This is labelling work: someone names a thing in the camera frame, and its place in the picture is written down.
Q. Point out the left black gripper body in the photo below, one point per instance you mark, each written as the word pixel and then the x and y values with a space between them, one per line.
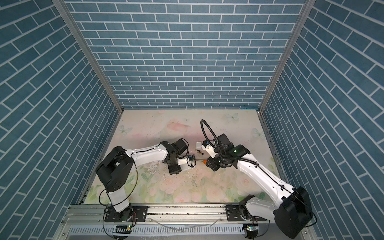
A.
pixel 174 166

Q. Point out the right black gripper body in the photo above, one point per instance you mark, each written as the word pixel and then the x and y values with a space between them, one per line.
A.
pixel 215 162

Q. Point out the white battery cover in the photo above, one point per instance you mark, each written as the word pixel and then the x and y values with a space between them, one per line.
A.
pixel 198 145

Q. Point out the grey white remote control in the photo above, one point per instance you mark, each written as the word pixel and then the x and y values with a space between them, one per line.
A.
pixel 186 164

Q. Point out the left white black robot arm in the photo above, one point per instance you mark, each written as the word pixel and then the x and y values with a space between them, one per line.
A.
pixel 115 168

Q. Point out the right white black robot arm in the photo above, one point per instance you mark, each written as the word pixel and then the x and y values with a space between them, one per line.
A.
pixel 290 207

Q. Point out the right controller board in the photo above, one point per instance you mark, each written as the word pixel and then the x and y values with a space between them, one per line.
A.
pixel 251 231

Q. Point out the controller board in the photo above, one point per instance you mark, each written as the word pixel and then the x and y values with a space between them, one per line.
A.
pixel 121 232
pixel 251 231

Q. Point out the left controller board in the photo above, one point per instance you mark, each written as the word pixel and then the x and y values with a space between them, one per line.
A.
pixel 121 232

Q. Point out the white vented strip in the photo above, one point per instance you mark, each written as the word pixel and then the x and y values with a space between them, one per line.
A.
pixel 159 231

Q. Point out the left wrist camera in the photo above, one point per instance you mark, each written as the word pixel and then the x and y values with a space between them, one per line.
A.
pixel 190 159

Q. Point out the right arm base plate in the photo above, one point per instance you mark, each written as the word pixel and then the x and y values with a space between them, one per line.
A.
pixel 236 213

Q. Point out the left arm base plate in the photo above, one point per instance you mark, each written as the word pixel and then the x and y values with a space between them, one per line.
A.
pixel 131 214

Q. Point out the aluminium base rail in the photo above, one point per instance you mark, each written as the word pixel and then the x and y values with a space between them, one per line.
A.
pixel 167 215

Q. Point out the right aluminium corner post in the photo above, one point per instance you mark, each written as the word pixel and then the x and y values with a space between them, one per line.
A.
pixel 304 14

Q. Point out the aluminium corner post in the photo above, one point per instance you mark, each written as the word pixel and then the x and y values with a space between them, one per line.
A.
pixel 75 31
pixel 304 14

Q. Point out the left aluminium corner post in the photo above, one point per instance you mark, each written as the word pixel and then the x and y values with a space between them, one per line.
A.
pixel 75 31

